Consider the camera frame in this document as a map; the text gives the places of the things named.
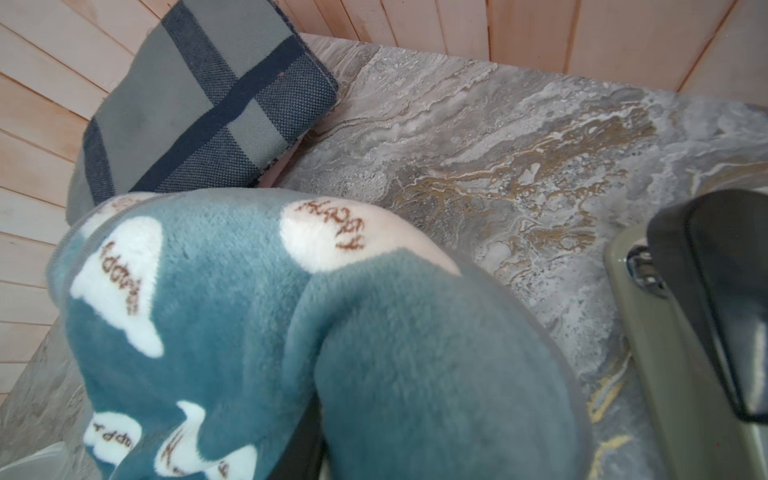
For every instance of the teal blue cloth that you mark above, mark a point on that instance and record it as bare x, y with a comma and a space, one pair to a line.
203, 323

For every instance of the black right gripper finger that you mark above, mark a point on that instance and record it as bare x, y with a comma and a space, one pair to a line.
303, 456

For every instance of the grey navy plaid blanket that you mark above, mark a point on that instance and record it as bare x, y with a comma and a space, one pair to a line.
216, 95

